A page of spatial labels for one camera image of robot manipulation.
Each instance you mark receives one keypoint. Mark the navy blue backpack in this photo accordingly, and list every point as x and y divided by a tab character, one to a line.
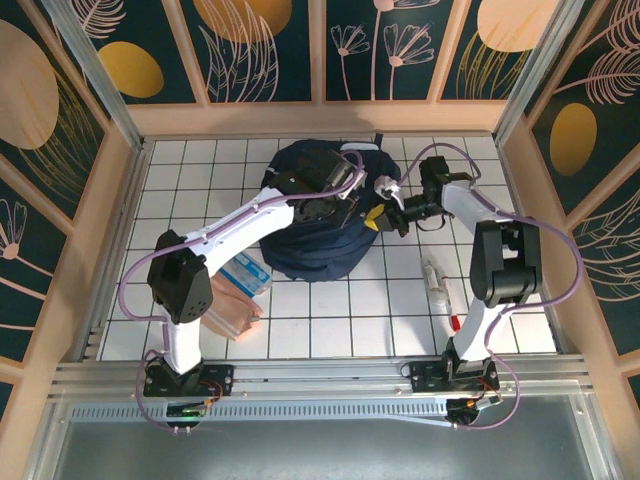
320	255

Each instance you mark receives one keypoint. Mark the blue white pencil case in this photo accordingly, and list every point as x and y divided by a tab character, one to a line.
250	275

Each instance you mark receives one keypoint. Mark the red capped marker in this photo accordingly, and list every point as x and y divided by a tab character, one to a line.
456	322

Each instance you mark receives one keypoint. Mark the pink striped pouch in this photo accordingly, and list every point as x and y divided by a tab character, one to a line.
235	310

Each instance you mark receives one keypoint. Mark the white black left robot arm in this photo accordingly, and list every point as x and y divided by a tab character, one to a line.
240	230

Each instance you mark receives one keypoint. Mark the aluminium side rail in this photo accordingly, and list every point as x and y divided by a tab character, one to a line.
531	240
122	235

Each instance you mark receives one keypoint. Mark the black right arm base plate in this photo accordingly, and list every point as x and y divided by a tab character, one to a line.
425	375

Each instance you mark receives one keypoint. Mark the aluminium mounting rail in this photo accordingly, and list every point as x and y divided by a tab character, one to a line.
320	372

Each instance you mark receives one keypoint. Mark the aluminium frame post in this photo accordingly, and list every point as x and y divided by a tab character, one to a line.
100	85
540	65

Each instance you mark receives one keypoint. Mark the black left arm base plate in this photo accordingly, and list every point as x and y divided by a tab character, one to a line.
220	380

